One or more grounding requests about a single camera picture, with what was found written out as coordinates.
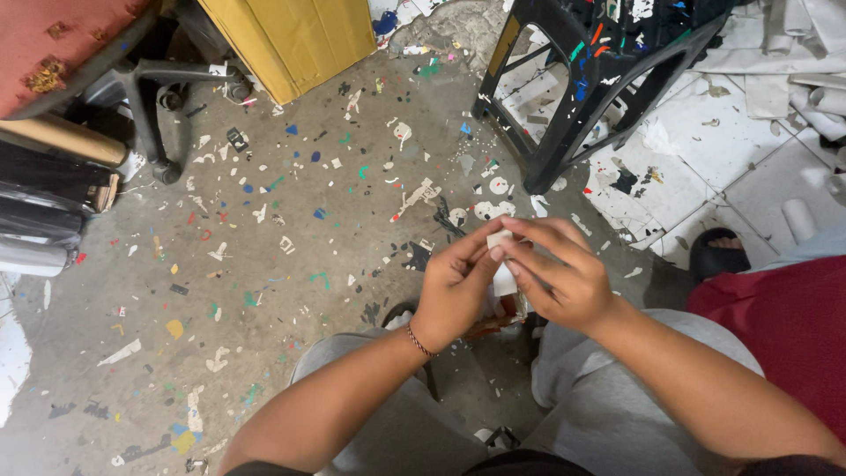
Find white sticker paper piece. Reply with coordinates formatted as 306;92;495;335
486;229;520;298

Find small black vinyl roll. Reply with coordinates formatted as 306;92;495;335
0;197;87;251

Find large black vinyl roll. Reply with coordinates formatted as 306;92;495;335
0;140;121;214

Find scattered coloured vinyl scraps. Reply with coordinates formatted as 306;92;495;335
40;40;662;476

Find red-seat office chair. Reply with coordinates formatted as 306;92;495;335
0;0;253;186

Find person's grey trousers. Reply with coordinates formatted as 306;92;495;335
289;307;766;476

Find person's black shirt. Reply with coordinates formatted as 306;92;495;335
223;448;846;476

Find red-brown clear sticker sheet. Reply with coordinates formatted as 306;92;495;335
461;293;531;342

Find short white paper roll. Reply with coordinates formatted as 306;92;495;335
781;197;821;246

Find small black and white tool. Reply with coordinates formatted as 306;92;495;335
475;426;523;458

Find braided brown bracelet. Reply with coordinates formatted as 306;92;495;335
405;323;438;360

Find yellow-brown cardboard box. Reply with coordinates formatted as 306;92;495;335
197;0;378;106

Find red cloth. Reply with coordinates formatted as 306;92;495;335
686;254;846;445

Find black paint-stained plastic stool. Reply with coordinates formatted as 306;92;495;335
472;0;736;197

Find person's left hand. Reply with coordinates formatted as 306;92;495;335
410;221;510;356

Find person's right hand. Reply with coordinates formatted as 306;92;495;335
490;214;623;335

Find brown cardboard roll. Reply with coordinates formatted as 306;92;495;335
0;115;130;170

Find white sheet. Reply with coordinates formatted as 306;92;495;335
0;274;33;428

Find heap of white paper strips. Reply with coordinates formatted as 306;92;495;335
690;0;846;143

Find long white vinyl roll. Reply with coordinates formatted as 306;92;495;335
0;237;71;279

